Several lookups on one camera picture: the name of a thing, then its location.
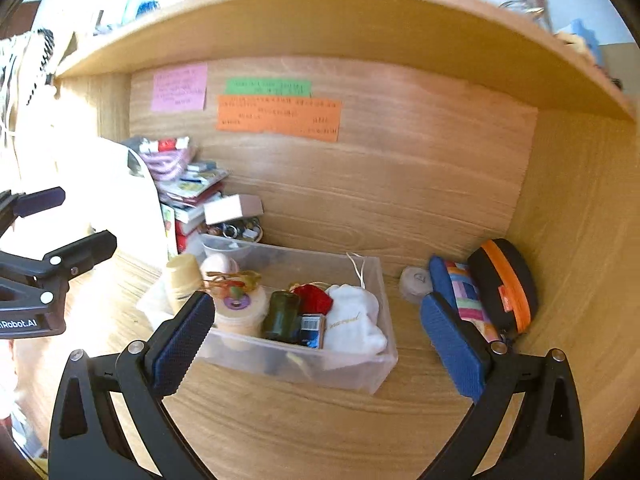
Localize round cream jar purple label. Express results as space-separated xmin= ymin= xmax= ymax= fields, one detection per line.
xmin=214 ymin=285 xmax=269 ymax=337

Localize blue patchwork pencil case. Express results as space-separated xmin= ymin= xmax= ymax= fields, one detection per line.
xmin=427 ymin=256 xmax=500 ymax=342

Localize white drawstring pouch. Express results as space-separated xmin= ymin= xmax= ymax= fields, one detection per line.
xmin=323 ymin=252 xmax=388 ymax=356

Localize orange sticky note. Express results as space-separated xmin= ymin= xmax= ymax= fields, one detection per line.
xmin=216 ymin=94 xmax=342 ymax=142

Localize bowl of small trinkets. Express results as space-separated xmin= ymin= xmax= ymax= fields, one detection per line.
xmin=201 ymin=217 xmax=264 ymax=243

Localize red velvet pouch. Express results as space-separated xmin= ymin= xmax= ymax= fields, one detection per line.
xmin=290 ymin=283 xmax=333 ymax=315

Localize small white cardboard box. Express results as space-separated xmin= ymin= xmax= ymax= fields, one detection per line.
xmin=204 ymin=194 xmax=264 ymax=226

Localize black orange zip case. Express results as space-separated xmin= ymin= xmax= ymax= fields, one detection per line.
xmin=468 ymin=238 xmax=539 ymax=340

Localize clear plastic storage bin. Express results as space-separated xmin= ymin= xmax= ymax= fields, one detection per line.
xmin=189 ymin=235 xmax=398 ymax=393

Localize pink sticky note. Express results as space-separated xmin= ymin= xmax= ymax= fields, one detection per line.
xmin=151 ymin=63 xmax=208 ymax=113

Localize gourd charm with tassel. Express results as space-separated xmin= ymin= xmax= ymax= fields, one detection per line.
xmin=204 ymin=270 xmax=262 ymax=299

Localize dark green glass jar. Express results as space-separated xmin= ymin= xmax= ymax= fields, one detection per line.
xmin=262 ymin=290 xmax=299 ymax=342

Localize bag with pink cord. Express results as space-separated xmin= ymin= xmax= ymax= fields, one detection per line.
xmin=122 ymin=136 xmax=195 ymax=181

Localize blue card pack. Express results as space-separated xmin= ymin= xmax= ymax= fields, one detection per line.
xmin=298 ymin=313 xmax=326 ymax=349

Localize wooden shelf board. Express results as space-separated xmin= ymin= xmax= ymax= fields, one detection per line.
xmin=58 ymin=0 xmax=634 ymax=119

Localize yellow cylindrical bottle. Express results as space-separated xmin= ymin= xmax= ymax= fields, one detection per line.
xmin=163 ymin=252 xmax=203 ymax=314

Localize green sticky note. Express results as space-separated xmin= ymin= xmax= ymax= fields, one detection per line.
xmin=224 ymin=77 xmax=312 ymax=98

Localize white paper sheets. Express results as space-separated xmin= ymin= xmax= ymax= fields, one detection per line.
xmin=6 ymin=136 xmax=167 ymax=268

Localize stack of books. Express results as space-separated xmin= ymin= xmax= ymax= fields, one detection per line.
xmin=155 ymin=162 xmax=230 ymax=257

